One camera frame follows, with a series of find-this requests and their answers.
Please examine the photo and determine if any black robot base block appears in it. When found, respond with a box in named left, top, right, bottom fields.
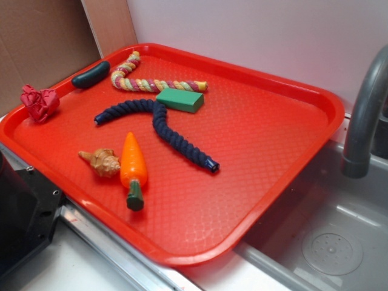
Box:
left=1, top=155, right=64, bottom=279

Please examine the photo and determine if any red plastic tray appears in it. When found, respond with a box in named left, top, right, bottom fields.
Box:
left=1, top=44, right=344, bottom=266

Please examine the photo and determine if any green wooden block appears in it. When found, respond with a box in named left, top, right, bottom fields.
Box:
left=156, top=88, right=204, bottom=113

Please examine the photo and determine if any orange toy carrot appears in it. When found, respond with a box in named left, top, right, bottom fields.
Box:
left=120, top=132, right=148, bottom=212

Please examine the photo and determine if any tan toy seashell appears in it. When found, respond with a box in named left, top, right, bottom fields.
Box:
left=78, top=149, right=121, bottom=178

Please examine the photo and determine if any dark green toy cucumber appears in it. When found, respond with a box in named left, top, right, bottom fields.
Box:
left=71, top=61, right=110, bottom=89

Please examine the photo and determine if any grey toy sink basin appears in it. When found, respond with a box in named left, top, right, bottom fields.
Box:
left=235, top=119, right=387, bottom=290

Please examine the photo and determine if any grey toy faucet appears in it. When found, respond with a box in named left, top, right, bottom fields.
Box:
left=341, top=46, right=387, bottom=178

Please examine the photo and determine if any brown cardboard panel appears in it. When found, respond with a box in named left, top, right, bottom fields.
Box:
left=1, top=1, right=138, bottom=115

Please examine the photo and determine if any dark blue twisted rope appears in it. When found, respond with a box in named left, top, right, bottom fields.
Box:
left=93, top=98, right=220, bottom=175

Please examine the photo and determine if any multicoloured twisted rope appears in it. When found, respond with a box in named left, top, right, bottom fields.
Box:
left=110, top=50, right=209, bottom=93

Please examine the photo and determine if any silver metal rail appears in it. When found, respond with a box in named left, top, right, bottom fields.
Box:
left=0, top=141, right=201, bottom=291

